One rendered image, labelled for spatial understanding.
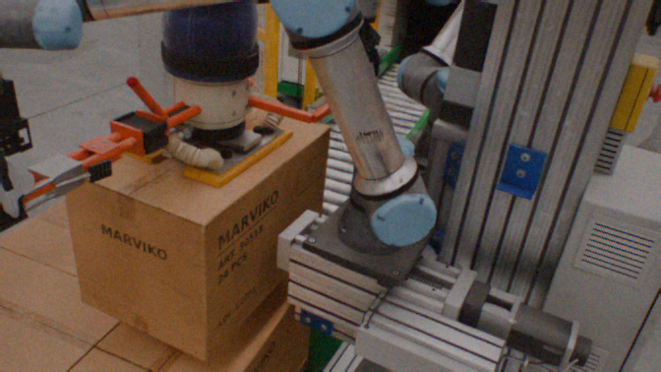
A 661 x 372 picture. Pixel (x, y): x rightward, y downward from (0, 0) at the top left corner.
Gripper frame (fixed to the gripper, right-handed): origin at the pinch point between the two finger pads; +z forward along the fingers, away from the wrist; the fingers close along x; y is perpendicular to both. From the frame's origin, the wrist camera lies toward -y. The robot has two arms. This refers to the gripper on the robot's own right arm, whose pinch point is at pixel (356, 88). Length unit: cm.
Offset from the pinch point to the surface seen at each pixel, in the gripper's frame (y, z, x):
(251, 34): 29.4, -17.6, -15.2
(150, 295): 60, 39, -22
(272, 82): -80, 39, -73
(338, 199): -46, 66, -20
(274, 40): -80, 20, -73
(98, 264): 60, 36, -38
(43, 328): 64, 66, -59
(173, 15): 39, -21, -29
